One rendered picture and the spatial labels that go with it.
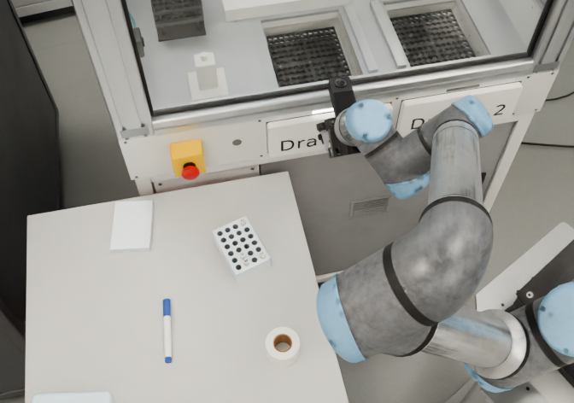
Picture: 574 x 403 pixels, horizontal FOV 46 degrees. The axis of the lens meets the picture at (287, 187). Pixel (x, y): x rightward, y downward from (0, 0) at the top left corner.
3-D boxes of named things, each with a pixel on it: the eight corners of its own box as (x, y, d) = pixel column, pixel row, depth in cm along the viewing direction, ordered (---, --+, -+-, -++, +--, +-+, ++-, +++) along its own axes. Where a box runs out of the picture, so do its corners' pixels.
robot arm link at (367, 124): (370, 154, 115) (340, 114, 115) (356, 157, 126) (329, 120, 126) (405, 126, 116) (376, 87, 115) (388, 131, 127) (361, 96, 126)
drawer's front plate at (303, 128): (387, 138, 161) (393, 108, 152) (269, 158, 157) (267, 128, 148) (385, 132, 162) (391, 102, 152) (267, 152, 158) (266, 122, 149)
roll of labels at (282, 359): (286, 373, 134) (286, 366, 130) (259, 353, 136) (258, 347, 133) (307, 346, 137) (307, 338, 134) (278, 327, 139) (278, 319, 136)
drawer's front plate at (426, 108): (511, 117, 164) (524, 86, 155) (397, 137, 161) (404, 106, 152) (508, 112, 165) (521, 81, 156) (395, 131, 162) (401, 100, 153)
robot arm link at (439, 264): (465, 232, 74) (462, 76, 115) (386, 276, 79) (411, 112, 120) (526, 302, 76) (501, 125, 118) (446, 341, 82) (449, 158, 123)
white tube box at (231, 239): (271, 266, 147) (271, 258, 144) (237, 283, 145) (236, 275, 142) (246, 224, 154) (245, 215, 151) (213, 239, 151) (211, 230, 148)
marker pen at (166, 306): (172, 363, 135) (172, 360, 134) (165, 364, 135) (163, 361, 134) (170, 300, 143) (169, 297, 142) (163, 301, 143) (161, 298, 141)
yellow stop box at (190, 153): (207, 175, 152) (203, 155, 146) (175, 180, 151) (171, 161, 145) (204, 157, 155) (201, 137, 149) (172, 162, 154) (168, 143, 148)
